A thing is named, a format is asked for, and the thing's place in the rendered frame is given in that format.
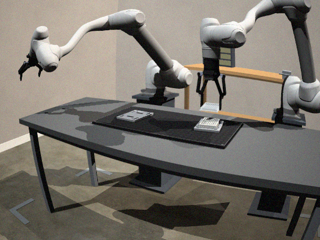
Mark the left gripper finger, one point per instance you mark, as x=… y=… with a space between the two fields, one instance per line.
x=219 y=89
x=202 y=89

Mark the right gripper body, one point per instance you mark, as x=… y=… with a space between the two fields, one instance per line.
x=32 y=61

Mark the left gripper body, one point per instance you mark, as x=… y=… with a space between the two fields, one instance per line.
x=212 y=64

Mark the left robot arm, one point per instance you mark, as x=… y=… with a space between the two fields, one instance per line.
x=296 y=94

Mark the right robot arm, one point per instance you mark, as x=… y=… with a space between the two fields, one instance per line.
x=161 y=72

